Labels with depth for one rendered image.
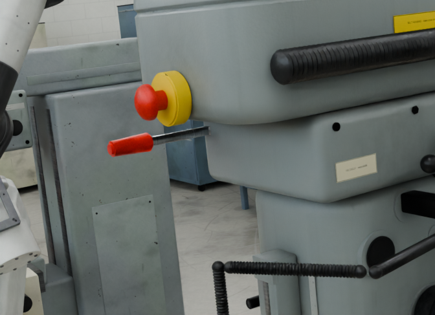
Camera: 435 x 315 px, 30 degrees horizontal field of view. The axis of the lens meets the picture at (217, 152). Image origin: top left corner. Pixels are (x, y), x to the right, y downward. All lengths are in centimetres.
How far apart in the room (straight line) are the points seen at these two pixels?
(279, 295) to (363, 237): 13
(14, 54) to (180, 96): 43
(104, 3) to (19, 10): 959
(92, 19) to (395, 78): 989
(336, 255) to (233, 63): 28
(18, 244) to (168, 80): 28
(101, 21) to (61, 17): 55
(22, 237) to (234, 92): 33
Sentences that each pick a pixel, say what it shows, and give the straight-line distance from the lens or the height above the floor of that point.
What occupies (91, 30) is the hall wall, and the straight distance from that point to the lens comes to 1074.
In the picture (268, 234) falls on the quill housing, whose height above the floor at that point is 156.
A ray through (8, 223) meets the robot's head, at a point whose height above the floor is 163.
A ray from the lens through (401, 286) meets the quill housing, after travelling 102.
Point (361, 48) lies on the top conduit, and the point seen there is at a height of 180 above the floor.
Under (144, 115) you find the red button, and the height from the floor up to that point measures 175.
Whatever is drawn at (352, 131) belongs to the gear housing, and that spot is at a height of 171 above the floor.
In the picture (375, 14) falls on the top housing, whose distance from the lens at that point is 90.
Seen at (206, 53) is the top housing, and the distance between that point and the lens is 84.
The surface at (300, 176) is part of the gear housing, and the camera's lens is 90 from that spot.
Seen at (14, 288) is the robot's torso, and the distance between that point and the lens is 113.
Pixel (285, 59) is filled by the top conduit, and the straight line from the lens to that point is 78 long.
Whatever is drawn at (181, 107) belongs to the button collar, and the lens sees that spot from 87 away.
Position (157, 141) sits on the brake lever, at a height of 170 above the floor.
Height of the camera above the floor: 185
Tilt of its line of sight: 10 degrees down
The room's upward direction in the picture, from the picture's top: 6 degrees counter-clockwise
